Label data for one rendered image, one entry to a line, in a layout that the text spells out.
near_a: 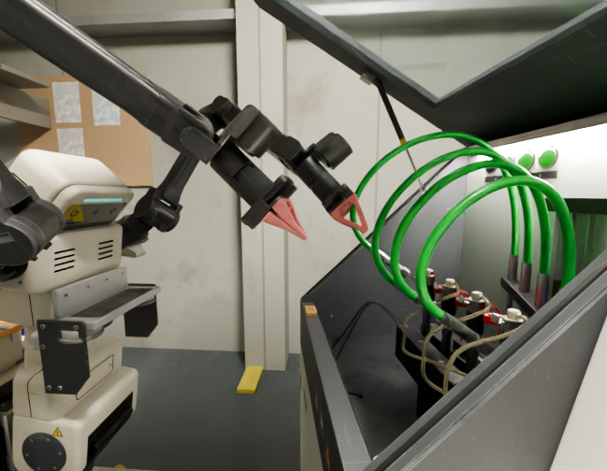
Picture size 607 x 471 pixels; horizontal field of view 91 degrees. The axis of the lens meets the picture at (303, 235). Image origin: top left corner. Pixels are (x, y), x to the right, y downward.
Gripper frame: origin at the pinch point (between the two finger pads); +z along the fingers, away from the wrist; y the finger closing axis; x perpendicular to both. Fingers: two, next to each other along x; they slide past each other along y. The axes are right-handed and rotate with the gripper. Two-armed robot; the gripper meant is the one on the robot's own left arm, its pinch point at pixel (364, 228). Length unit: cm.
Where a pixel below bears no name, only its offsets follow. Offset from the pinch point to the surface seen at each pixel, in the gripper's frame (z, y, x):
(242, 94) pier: -130, 112, -9
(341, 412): 21.0, -14.6, 23.3
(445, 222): 8.8, -22.3, -7.0
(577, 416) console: 32.8, -25.6, -1.4
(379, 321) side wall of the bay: 22.9, 41.4, 14.9
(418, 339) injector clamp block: 25.5, 6.5, 7.4
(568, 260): 24.1, -15.1, -17.0
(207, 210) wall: -107, 148, 71
